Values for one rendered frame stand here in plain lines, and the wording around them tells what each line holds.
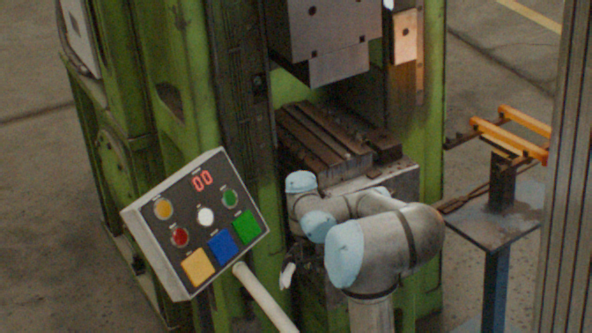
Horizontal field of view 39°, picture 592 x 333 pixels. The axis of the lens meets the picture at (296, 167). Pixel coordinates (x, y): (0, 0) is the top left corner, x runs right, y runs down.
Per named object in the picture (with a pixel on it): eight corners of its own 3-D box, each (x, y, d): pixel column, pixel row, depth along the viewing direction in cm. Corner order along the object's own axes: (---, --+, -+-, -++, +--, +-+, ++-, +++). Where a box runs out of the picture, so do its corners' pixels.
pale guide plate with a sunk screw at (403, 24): (417, 58, 271) (417, 9, 262) (394, 66, 268) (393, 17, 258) (413, 56, 273) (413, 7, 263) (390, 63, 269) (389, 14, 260)
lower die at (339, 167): (372, 170, 267) (372, 147, 262) (318, 190, 260) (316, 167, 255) (308, 117, 299) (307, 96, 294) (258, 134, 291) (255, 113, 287)
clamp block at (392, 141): (403, 158, 271) (403, 141, 268) (381, 166, 268) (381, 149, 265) (383, 143, 281) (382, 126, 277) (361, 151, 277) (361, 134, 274)
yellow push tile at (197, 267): (215, 271, 221) (201, 247, 219) (196, 287, 216) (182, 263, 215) (211, 271, 222) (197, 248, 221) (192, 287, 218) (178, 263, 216)
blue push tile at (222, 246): (239, 250, 228) (226, 227, 226) (221, 265, 222) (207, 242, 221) (235, 251, 229) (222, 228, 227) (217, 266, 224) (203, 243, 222)
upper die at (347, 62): (369, 70, 248) (367, 40, 243) (310, 89, 240) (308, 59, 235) (300, 25, 280) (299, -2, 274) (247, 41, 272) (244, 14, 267)
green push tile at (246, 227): (262, 231, 234) (249, 208, 232) (245, 245, 229) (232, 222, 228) (258, 232, 235) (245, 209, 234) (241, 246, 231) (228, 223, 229)
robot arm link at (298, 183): (290, 190, 195) (279, 172, 202) (293, 228, 201) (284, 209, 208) (321, 182, 197) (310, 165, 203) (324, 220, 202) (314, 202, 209)
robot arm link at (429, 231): (464, 199, 154) (378, 175, 201) (409, 213, 152) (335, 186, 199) (475, 260, 155) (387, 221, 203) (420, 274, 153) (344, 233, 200)
